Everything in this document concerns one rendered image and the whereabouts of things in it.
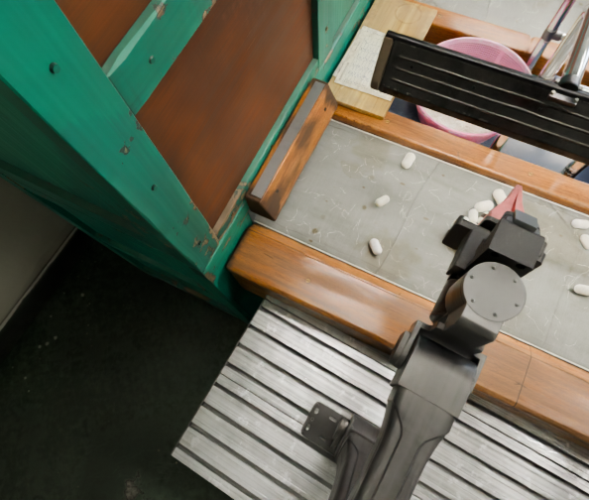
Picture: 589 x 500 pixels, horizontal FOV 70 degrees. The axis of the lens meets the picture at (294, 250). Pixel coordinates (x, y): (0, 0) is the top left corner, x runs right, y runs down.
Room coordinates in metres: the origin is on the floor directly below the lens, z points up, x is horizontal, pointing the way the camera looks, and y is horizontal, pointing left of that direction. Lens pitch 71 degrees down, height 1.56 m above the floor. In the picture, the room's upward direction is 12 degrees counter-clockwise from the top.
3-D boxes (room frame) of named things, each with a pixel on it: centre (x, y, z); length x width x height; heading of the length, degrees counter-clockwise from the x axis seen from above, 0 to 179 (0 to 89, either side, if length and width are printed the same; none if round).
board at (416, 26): (0.70, -0.29, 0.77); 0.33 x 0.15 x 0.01; 142
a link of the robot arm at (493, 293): (0.03, -0.15, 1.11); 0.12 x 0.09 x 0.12; 139
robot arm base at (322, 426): (-0.10, -0.03, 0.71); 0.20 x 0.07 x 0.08; 49
